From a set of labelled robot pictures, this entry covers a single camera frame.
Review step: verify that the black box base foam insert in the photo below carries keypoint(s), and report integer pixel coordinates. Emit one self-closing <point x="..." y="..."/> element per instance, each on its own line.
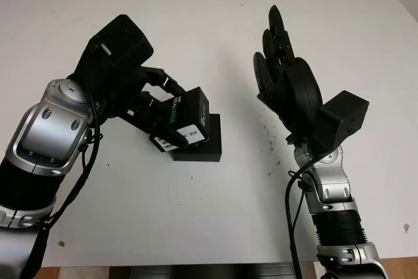
<point x="209" y="148"/>

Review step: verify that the black printed RealSense box lid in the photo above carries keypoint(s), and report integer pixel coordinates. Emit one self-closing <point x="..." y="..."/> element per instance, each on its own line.
<point x="183" y="112"/>

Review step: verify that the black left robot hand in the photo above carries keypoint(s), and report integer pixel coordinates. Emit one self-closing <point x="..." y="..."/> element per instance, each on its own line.
<point x="134" y="79"/>

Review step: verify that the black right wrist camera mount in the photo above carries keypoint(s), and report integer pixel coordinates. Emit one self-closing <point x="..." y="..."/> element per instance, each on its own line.
<point x="339" y="119"/>

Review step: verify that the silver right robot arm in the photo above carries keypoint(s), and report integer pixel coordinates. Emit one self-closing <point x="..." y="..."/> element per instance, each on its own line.
<point x="336" y="200"/>

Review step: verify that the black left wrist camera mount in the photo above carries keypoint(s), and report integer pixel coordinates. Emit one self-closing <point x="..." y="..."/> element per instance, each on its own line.
<point x="121" y="43"/>

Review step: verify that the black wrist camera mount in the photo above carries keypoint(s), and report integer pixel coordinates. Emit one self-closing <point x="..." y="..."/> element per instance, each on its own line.
<point x="339" y="119"/>
<point x="121" y="43"/>

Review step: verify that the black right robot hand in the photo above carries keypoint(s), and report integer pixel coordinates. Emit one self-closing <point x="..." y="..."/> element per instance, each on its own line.
<point x="294" y="89"/>

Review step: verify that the dark robot torso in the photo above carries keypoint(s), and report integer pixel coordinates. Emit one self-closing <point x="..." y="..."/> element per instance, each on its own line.
<point x="222" y="270"/>

